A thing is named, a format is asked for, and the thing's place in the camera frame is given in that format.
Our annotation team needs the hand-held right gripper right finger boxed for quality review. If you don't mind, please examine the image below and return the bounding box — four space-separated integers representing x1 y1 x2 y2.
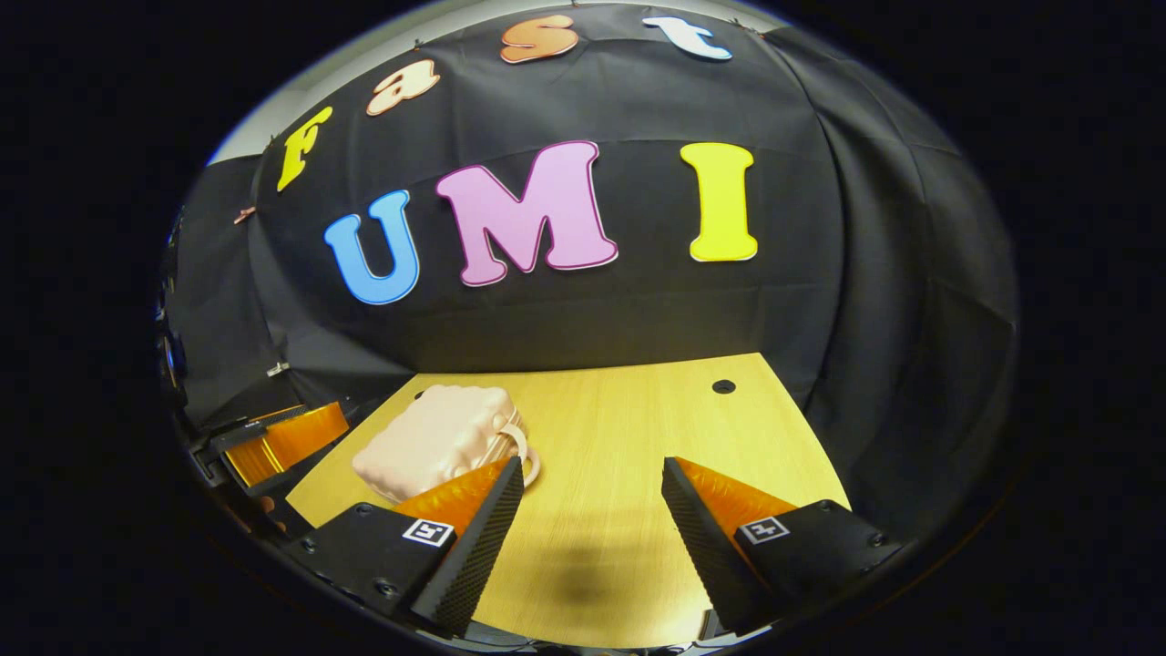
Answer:
660 456 905 637

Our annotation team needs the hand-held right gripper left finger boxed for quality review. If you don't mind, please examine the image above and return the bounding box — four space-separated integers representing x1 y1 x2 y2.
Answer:
282 456 526 639

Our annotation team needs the pink suitcase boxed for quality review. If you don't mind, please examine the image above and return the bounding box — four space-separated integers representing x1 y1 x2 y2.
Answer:
352 384 541 504

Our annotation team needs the black backdrop cloth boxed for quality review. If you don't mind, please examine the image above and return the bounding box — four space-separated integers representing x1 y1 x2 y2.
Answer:
159 5 1019 538

